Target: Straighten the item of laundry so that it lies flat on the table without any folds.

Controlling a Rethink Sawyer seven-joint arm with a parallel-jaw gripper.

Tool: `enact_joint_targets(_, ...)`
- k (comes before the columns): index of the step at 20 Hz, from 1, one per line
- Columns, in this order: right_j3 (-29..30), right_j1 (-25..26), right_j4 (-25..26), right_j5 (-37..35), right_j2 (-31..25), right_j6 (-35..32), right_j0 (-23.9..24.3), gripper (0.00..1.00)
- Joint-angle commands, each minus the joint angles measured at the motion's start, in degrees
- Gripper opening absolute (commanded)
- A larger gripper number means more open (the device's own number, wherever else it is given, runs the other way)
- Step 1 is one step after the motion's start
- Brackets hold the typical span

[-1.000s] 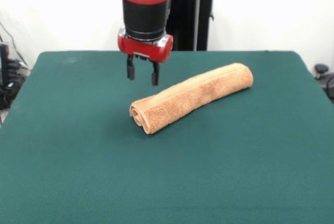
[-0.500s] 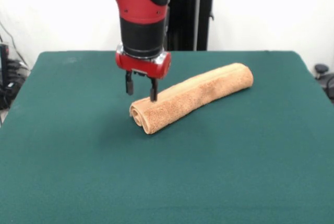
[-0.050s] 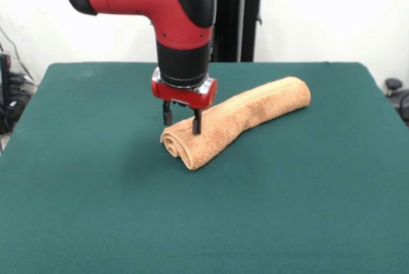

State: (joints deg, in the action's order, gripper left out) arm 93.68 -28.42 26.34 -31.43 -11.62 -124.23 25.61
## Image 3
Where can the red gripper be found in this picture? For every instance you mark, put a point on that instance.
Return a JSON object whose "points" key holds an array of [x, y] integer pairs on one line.
{"points": [[185, 95]]}

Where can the orange terry towel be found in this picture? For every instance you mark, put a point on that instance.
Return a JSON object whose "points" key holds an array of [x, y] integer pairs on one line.
{"points": [[249, 111]]}

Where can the dark green table cloth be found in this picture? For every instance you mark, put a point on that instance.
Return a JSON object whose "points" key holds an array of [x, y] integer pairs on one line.
{"points": [[96, 197]]}

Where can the black equipment stack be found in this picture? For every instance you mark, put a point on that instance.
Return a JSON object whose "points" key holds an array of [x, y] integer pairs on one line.
{"points": [[8, 101]]}

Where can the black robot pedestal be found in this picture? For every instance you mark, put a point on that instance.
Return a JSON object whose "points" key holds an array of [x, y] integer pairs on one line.
{"points": [[227, 31]]}

